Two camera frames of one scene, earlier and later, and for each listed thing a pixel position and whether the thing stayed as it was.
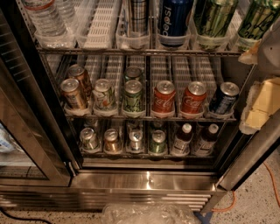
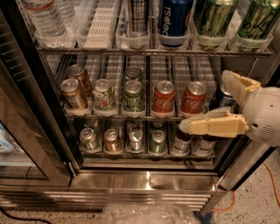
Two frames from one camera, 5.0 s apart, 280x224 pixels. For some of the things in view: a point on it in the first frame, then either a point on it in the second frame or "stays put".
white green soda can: x=103 y=95 stays put
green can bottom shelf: x=158 y=143 stays put
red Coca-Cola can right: x=193 y=99 stays put
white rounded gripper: x=269 y=52 -> x=263 y=115
